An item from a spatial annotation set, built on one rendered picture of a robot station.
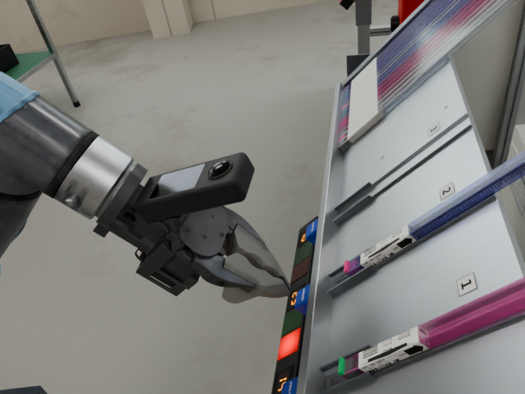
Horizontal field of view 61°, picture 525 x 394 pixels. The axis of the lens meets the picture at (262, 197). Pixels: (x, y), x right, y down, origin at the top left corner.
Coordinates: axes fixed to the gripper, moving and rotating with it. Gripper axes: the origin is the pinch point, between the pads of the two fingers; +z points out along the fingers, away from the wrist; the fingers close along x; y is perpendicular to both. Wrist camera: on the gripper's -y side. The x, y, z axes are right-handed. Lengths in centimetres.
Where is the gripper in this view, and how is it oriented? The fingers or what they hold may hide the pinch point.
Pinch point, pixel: (284, 283)
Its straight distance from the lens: 49.5
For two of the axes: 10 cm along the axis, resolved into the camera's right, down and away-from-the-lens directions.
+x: -1.8, 6.3, -7.5
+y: -5.9, 5.4, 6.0
